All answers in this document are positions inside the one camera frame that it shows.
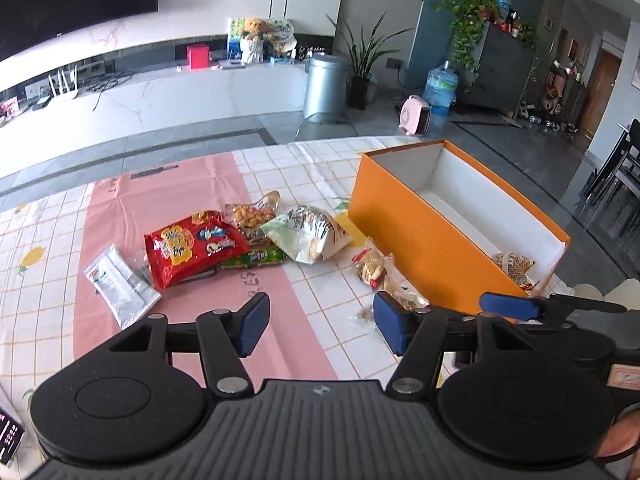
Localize red snack bag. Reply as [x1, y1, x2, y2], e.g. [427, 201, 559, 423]
[144, 210, 249, 292]

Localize potted long-leaf plant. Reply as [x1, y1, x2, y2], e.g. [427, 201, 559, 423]
[327, 12, 413, 110]

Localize person's right hand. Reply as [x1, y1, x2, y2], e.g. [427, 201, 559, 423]
[597, 402, 640, 461]

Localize small red yellow snack packet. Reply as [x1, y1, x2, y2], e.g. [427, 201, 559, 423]
[351, 247, 396, 291]

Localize clear white candy packet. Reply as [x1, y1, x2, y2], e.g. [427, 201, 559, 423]
[131, 249, 153, 283]

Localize green sausage packet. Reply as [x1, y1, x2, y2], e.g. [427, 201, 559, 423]
[217, 246, 287, 270]

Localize teddy bear bouquet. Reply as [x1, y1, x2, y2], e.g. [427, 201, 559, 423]
[239, 17, 266, 65]

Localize peanut snack packet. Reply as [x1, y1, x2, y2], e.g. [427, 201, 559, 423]
[225, 191, 283, 246]

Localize brown patterned snack packet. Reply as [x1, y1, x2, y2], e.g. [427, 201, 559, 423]
[492, 251, 537, 291]

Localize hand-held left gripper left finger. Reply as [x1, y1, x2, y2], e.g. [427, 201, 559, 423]
[107, 291, 271, 395]

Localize white marble media console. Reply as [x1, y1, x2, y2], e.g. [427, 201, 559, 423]
[0, 35, 311, 146]

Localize black chairs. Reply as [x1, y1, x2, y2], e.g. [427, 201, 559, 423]
[582, 119, 640, 226]

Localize dark shelf with ornaments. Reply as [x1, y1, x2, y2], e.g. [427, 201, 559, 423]
[542, 60, 586, 131]

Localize clear snack packet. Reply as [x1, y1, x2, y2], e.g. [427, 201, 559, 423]
[350, 285, 431, 328]

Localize silver white packet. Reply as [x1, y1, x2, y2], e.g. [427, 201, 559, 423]
[83, 243, 162, 331]

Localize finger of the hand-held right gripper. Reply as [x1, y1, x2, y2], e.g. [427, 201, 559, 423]
[479, 291, 628, 322]

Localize striped white green snack bag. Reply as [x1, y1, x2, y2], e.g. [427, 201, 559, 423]
[260, 205, 353, 264]

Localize blue water jug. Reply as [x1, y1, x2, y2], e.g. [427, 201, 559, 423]
[424, 61, 460, 116]

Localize colourful picture board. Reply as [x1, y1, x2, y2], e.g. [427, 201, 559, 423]
[227, 16, 246, 53]

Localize dark cabinet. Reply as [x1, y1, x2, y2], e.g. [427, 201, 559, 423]
[467, 22, 538, 113]

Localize white router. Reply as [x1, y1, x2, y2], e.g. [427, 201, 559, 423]
[48, 66, 80, 101]

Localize round decorative fan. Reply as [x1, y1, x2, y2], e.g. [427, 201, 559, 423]
[265, 19, 296, 43]

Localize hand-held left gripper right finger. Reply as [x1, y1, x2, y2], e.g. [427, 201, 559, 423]
[373, 291, 533, 397]

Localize pink fan heater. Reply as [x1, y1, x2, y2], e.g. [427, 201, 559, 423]
[396, 95, 433, 136]

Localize metal trash can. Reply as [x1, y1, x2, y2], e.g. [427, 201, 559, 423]
[302, 52, 351, 118]

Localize trailing green plant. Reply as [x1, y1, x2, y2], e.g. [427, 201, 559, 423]
[430, 0, 501, 71]

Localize red box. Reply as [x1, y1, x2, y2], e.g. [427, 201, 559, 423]
[186, 44, 211, 71]

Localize orange cardboard box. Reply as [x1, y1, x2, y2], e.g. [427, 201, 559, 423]
[348, 140, 572, 317]

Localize wooden door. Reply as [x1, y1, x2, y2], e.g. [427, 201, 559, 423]
[580, 47, 623, 136]

